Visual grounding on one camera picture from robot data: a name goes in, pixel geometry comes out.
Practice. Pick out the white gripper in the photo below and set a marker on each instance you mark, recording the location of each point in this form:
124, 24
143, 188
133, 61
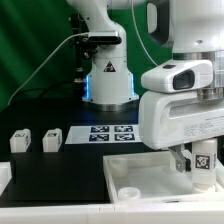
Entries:
169, 120

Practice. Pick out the white square tabletop tray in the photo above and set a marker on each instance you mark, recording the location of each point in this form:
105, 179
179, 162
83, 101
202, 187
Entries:
151, 177

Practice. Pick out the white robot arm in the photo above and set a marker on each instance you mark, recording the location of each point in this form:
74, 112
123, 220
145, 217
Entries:
193, 28

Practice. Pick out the paper sheet with tags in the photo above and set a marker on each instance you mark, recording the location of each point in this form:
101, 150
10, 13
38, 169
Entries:
99, 134

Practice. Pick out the white front obstacle wall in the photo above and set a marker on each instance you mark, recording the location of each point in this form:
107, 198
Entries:
162, 213

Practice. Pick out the white obstacle wall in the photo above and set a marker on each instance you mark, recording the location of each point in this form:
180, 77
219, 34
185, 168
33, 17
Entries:
5, 175
162, 213

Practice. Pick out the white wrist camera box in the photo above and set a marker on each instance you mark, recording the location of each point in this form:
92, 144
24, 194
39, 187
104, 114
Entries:
178, 75

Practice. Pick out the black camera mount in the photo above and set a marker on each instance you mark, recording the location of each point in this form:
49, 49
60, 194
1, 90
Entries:
86, 46

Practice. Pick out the white left obstacle wall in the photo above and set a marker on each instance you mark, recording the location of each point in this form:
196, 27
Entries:
5, 175

